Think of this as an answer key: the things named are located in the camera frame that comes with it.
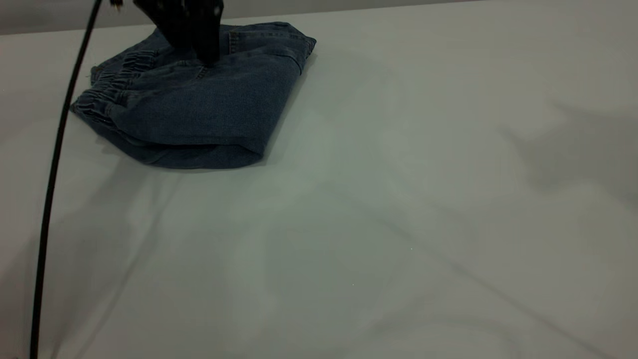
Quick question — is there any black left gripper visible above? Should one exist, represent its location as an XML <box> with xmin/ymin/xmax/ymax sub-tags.
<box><xmin>134</xmin><ymin>0</ymin><xmax>224</xmax><ymax>65</ymax></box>

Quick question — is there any blue denim pants basketball print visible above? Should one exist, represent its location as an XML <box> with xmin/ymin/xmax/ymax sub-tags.
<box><xmin>71</xmin><ymin>21</ymin><xmax>318</xmax><ymax>170</ymax></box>

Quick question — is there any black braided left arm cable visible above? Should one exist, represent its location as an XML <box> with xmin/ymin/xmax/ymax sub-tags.
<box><xmin>29</xmin><ymin>0</ymin><xmax>123</xmax><ymax>359</ymax></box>

